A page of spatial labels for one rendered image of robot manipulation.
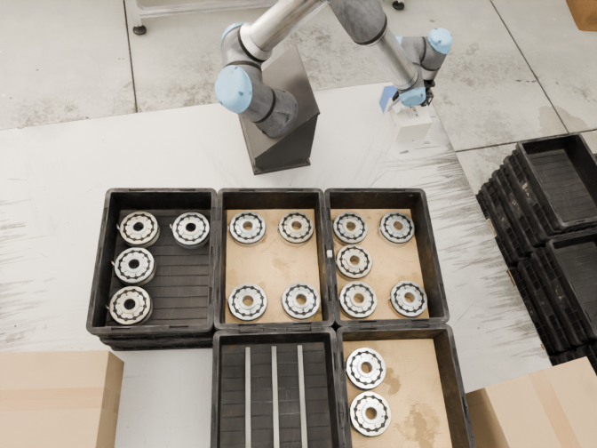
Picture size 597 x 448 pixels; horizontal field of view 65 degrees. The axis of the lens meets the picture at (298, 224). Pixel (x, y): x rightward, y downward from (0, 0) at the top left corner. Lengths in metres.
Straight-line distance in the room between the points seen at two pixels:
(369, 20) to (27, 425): 1.21
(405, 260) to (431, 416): 0.42
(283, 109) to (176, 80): 1.49
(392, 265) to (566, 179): 1.10
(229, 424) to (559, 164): 1.73
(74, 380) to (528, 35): 3.27
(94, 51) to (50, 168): 1.46
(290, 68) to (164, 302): 0.82
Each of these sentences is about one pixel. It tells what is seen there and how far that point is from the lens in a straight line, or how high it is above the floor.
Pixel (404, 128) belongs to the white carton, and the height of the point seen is 0.78.
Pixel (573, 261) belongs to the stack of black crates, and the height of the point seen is 0.38.
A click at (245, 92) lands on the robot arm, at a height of 1.07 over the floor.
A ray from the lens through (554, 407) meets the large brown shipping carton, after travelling 1.40.
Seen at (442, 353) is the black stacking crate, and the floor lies 0.87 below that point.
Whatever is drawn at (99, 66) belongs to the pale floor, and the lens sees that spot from 3.03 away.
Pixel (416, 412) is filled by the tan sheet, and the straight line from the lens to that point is 1.32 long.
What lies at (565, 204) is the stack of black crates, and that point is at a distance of 2.22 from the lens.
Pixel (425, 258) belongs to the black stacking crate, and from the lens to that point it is 1.39.
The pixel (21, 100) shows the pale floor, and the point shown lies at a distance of 2.99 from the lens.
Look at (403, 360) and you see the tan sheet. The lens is 1.33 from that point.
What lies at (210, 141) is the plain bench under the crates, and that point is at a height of 0.70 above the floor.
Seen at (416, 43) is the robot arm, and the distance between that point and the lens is 1.55.
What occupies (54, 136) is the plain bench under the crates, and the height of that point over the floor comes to 0.70.
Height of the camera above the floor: 2.08
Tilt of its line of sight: 63 degrees down
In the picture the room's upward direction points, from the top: 11 degrees clockwise
